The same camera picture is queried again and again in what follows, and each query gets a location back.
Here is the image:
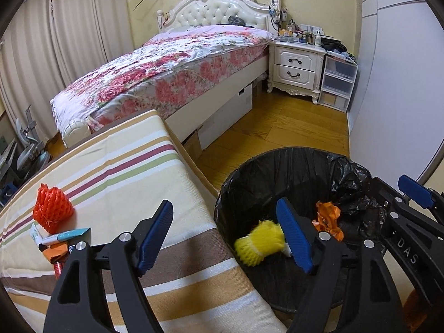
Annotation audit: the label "beige curtains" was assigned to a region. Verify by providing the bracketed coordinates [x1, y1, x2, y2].
[1, 0, 134, 141]

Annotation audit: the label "grey desk chair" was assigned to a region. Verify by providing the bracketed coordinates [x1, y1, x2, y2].
[15, 105, 51, 182]

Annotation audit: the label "white two-drawer nightstand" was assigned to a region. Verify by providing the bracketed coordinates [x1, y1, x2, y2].
[267, 40, 327, 105]

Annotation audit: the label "orange plastic snack bag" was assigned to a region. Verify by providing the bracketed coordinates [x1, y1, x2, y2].
[312, 201, 344, 241]

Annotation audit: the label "white underbed storage box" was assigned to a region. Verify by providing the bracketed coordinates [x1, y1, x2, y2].
[198, 84, 252, 150]

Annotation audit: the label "orange paper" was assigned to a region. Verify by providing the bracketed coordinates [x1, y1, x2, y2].
[39, 242, 69, 264]

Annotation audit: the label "floral quilt bed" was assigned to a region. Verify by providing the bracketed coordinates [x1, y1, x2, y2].
[51, 25, 273, 147]

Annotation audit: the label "white tufted headboard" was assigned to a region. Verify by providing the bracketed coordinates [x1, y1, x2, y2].
[157, 0, 276, 34]

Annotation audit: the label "red foam fruit net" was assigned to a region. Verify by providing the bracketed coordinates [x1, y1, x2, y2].
[32, 183, 74, 234]

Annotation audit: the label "small white ointment tube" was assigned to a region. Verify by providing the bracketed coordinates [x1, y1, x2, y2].
[30, 223, 43, 247]

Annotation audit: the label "clear plastic drawer unit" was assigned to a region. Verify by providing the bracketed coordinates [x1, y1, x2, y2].
[318, 52, 358, 113]

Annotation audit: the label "striped bed cover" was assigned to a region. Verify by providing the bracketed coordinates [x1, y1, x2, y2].
[1, 111, 285, 332]

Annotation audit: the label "red mesh roll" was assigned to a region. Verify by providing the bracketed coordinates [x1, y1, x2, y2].
[53, 261, 64, 279]

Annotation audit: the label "yellow foam fruit net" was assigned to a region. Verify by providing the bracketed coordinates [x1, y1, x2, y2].
[234, 220, 286, 267]

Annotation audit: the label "black lined trash bin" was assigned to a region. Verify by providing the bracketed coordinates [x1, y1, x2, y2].
[214, 147, 387, 314]

